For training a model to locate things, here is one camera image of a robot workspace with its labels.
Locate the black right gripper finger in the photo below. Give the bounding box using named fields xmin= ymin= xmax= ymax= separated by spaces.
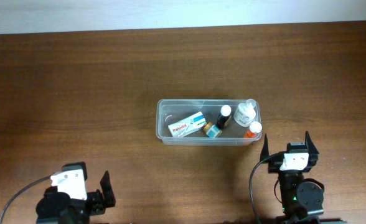
xmin=260 ymin=134 xmax=270 ymax=162
xmin=305 ymin=131 xmax=319 ymax=164

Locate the orange tube white cap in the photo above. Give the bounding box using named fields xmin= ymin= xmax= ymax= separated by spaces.
xmin=244 ymin=121 xmax=263 ymax=138

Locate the white squeeze bottle clear cap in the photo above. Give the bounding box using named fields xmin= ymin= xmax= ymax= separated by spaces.
xmin=233 ymin=99 xmax=256 ymax=128

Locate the gold lid balm jar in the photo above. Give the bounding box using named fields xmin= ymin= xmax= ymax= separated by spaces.
xmin=203 ymin=122 xmax=222 ymax=138

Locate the dark bottle white cap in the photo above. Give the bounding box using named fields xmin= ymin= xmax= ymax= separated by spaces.
xmin=216 ymin=105 xmax=232 ymax=129

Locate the white Panadol box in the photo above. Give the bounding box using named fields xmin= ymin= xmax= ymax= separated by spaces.
xmin=168 ymin=112 xmax=207 ymax=138

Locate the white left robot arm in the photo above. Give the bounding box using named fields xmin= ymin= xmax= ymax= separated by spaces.
xmin=35 ymin=162 xmax=116 ymax=224

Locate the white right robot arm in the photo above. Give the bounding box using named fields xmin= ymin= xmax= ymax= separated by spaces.
xmin=260 ymin=132 xmax=345 ymax=224

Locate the clear plastic container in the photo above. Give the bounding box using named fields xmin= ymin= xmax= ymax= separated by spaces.
xmin=156 ymin=99 xmax=262 ymax=146

